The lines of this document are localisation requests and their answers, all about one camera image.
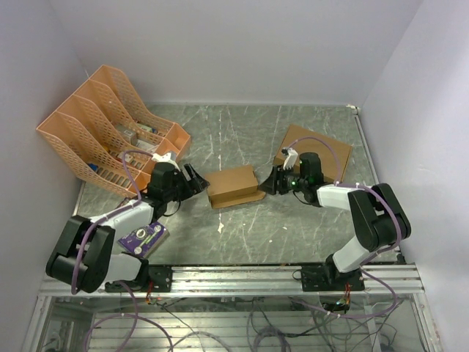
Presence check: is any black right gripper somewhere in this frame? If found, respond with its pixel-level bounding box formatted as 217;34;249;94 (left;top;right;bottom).
259;163;308;195

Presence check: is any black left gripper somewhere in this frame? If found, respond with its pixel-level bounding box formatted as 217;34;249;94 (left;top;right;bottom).
164;162;210;202

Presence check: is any cardboard box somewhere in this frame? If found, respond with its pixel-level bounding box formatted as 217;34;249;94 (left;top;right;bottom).
204;165;266;209
273;125;352;183

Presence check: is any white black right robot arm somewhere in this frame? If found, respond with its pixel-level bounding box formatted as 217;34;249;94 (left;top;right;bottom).
259;148;411;290

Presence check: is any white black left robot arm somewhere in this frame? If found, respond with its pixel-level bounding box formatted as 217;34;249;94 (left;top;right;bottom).
45;162;210;294

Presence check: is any closed folded cardboard box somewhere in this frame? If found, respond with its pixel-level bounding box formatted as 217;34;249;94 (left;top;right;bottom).
273;125;352;183

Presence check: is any purple book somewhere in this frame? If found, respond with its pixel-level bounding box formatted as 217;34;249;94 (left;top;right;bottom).
117;221;169;258

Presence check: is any pink plastic desk organizer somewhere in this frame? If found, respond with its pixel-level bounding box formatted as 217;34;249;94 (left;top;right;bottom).
37;65;191;197

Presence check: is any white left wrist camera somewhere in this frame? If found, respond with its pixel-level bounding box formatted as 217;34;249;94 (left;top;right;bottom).
152;151;180;170

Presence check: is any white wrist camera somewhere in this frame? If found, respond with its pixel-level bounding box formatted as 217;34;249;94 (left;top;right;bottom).
152;151;180;170
281;147;298;170

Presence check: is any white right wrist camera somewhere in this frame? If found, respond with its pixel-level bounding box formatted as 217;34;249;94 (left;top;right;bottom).
281;147;298;170

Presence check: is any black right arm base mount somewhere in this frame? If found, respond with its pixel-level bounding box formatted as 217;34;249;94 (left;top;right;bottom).
300;263;365;292

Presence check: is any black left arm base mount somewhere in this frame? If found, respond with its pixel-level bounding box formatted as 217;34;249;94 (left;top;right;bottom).
104;265;173;293

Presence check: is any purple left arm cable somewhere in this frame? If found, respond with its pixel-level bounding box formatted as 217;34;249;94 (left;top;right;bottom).
70;149;173;352

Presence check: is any aluminium frame rail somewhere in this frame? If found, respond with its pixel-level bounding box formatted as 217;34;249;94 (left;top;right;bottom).
38;264;426;297

